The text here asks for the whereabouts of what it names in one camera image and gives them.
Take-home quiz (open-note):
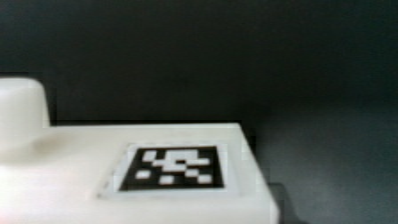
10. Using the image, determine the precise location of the white front drawer box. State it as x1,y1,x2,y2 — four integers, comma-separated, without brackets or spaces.
0,78,278,224

